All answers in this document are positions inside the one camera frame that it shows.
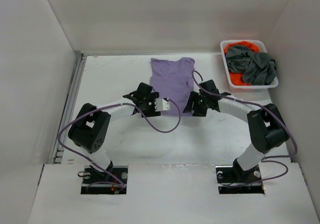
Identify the grey t-shirt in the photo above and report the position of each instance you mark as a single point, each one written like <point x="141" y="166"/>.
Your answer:
<point x="256" y="68"/>

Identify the orange t-shirt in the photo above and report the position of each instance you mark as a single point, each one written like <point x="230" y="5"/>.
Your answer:
<point x="237" y="78"/>

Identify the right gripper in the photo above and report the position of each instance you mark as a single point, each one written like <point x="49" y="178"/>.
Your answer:
<point x="193" y="97"/>

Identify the white plastic laundry basket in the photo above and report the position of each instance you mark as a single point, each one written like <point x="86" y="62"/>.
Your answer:
<point x="237" y="88"/>

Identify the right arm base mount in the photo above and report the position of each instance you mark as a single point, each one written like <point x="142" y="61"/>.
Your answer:
<point x="248" y="183"/>

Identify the aluminium rail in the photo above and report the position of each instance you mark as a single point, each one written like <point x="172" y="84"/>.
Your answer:
<point x="78" y="67"/>

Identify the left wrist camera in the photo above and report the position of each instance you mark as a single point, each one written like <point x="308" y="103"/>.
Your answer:
<point x="162" y="104"/>

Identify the purple t-shirt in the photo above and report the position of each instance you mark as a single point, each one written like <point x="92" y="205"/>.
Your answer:
<point x="173" y="79"/>

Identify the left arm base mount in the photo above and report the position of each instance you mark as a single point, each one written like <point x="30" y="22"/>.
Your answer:
<point x="95" y="182"/>

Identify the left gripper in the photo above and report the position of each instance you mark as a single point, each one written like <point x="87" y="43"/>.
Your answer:
<point x="152" y="112"/>

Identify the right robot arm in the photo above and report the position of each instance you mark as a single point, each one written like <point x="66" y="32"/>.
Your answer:
<point x="264" y="122"/>

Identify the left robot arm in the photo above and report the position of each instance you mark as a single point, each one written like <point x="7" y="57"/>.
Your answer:
<point x="89" y="133"/>

